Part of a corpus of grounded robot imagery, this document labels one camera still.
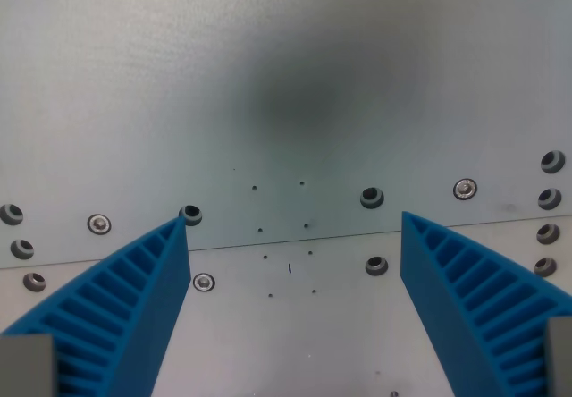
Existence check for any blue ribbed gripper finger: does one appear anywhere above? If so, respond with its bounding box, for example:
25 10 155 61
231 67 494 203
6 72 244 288
400 210 572 397
0 215 192 397

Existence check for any silver hex socket screw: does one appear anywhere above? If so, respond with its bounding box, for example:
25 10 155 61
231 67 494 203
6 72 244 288
87 213 113 236
452 178 478 201
193 272 216 293

